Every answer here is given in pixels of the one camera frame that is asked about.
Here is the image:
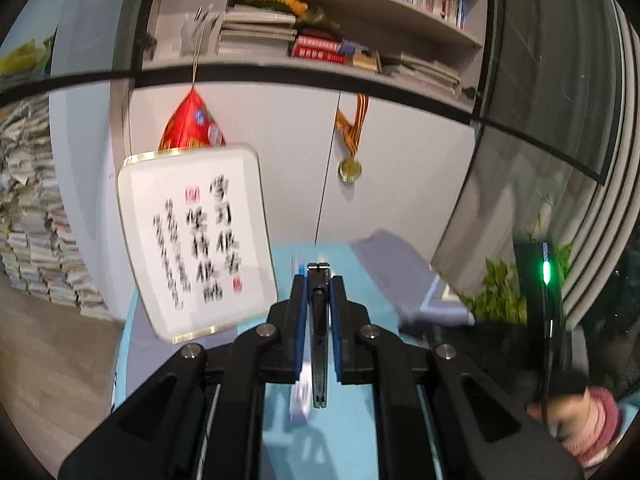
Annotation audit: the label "green potted plant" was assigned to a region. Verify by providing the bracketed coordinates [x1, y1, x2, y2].
[456, 194, 574, 326]

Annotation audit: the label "right stack of books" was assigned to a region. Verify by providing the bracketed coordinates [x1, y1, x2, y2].
[381, 52, 461, 96]

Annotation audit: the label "white correction tape eraser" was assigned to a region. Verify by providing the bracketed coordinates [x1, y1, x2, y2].
[288, 379, 312, 424]

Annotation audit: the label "framed calligraphy sign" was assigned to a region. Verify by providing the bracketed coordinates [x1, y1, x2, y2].
[117, 144, 278, 344]

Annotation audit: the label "yellow sunflower decoration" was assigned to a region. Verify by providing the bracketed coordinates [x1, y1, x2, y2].
[242, 0, 309, 18]

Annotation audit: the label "red hanging pouch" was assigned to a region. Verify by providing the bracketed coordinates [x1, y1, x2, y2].
[158, 86, 226, 151]

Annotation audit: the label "person's hand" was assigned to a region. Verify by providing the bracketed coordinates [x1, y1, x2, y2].
[547, 391, 590, 440]

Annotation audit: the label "left stack of books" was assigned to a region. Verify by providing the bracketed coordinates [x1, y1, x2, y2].
[217, 6, 297, 58]

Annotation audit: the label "grey bookshelf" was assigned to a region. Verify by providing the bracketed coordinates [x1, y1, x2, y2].
[140, 0, 488, 112]

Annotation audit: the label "gold medal with ribbon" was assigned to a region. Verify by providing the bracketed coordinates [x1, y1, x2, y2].
[334, 93, 370, 184]

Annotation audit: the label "stack of books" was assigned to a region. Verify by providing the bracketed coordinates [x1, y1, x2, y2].
[381, 52, 461, 96]
[217, 6, 297, 58]

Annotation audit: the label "silver black box cutter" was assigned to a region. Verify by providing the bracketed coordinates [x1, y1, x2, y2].
[307, 262, 331, 408]

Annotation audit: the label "red books on shelf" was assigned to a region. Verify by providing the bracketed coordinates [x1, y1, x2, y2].
[290, 36, 346, 65]

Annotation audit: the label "clear holder on shelf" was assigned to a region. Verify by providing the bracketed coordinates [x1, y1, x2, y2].
[180, 4, 219, 56]

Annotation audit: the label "blue pen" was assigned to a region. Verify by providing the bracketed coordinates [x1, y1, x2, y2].
[292, 255, 306, 276]

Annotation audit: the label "teal grey table cloth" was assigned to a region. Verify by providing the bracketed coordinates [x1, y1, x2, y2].
[110, 228, 476, 480]

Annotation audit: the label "pile of stacked papers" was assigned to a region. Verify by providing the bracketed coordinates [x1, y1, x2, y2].
[1, 94, 112, 321]

